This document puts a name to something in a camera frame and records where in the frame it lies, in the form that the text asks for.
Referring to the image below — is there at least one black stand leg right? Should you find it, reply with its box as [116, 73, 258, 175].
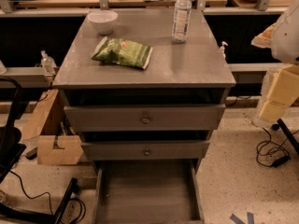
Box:
[272, 119, 299, 155]

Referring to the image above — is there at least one black power adapter cable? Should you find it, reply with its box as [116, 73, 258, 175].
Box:
[255, 127, 299, 169]

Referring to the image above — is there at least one grey middle drawer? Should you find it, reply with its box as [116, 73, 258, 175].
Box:
[81, 141, 209, 161]

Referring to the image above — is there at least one grey drawer cabinet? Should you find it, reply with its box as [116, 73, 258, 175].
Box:
[51, 7, 237, 173]

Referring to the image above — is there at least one black cable on floor left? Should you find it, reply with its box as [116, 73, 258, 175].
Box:
[8, 169, 87, 224]

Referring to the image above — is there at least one small sanitizer bottle left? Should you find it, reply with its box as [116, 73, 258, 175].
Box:
[41, 50, 56, 74]

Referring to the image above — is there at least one grey drawer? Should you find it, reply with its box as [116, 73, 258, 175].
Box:
[81, 141, 209, 161]
[64, 105, 225, 133]
[92, 160, 204, 224]

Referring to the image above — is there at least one grey top drawer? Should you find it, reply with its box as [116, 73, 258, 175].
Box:
[64, 105, 225, 133]

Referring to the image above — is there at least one green chip bag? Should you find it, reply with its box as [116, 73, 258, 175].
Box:
[92, 36, 153, 69]

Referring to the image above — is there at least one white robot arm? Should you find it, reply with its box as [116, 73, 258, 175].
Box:
[251, 0, 299, 127]

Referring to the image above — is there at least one small pump bottle right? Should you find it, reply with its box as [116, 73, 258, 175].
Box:
[219, 41, 228, 59]

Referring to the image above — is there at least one clear plastic water bottle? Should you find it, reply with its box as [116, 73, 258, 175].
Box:
[172, 0, 192, 43]

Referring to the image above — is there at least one white ceramic bowl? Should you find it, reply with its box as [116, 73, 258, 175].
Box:
[87, 10, 118, 35]

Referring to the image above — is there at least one wooden box on floor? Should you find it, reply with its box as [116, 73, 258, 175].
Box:
[21, 89, 83, 165]

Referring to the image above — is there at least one black chair base left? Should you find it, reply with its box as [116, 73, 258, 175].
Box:
[0, 77, 78, 224]

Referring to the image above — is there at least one grey bottom drawer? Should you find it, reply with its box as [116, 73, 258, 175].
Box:
[92, 160, 204, 224]

